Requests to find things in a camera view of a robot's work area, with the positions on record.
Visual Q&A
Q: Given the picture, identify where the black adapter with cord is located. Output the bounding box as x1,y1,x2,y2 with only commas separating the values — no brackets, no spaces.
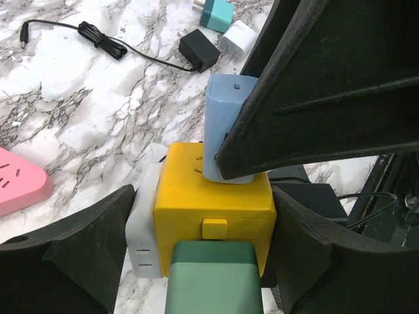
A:
20,19,220,73

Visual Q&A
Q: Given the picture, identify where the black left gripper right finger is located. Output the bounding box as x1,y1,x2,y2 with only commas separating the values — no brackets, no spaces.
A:
272,187,418,313

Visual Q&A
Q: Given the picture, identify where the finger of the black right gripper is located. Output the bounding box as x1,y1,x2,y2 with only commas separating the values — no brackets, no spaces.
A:
240,0,300,77
215,0,418,179

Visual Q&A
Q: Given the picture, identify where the green plug adapter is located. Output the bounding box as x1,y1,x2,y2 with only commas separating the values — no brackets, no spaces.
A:
165,241,263,314

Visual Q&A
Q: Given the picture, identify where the white usb charger plug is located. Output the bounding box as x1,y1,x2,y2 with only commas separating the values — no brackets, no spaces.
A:
219,20,257,61

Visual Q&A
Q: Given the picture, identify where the light blue cylinder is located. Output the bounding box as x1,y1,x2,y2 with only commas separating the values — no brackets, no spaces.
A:
202,74,257,184

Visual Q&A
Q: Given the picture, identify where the pink power strip socket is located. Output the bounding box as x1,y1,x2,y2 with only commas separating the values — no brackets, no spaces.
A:
0,148,54,216

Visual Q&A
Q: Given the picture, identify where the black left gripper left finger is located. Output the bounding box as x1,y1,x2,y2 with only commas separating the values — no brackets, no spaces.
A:
1,184,136,313

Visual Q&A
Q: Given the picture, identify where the teal usb charger plug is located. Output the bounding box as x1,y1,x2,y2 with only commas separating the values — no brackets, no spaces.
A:
192,0,235,33

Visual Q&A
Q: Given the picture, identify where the yellow plug adapter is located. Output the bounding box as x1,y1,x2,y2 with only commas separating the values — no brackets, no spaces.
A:
153,143,276,276

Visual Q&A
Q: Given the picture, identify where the white adapter on yellow cube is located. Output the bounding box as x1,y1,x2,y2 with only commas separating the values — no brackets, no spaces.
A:
125,162,163,279

